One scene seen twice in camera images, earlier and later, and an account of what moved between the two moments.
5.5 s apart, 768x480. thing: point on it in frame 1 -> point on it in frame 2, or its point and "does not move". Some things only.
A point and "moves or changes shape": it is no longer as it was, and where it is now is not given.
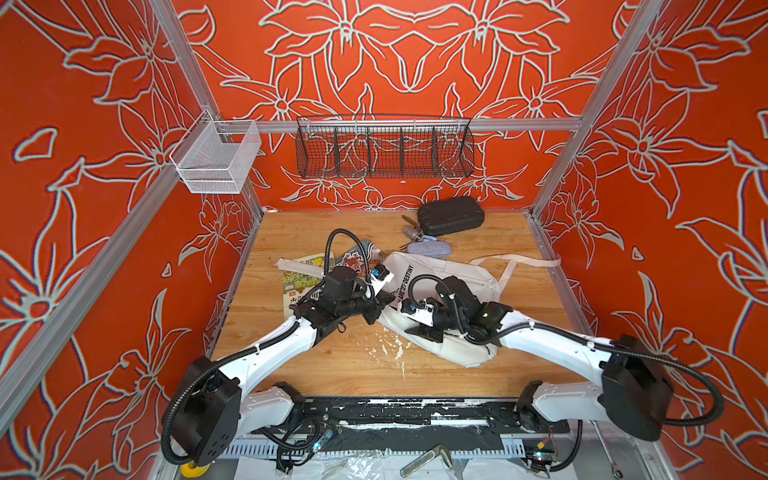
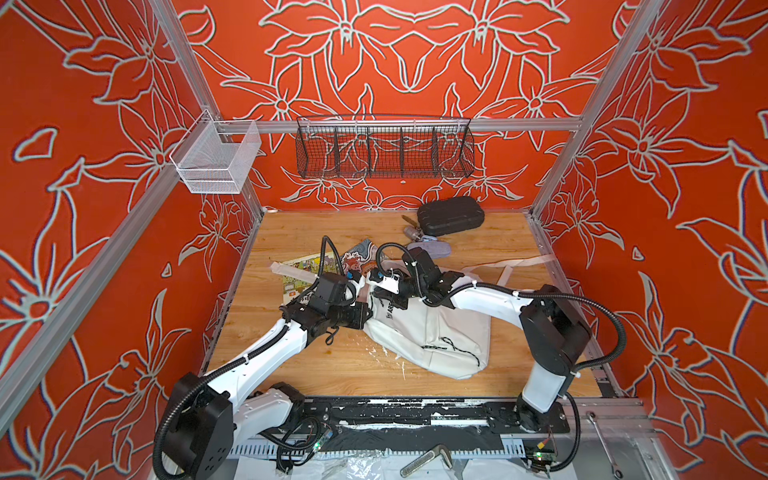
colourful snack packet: [361, 257] does not move
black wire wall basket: [376, 146] does not move
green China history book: [301, 275] does not move
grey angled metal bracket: [426, 458] does not move
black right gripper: [426, 332] -> [398, 301]
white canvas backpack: [425, 331] moves or changes shape
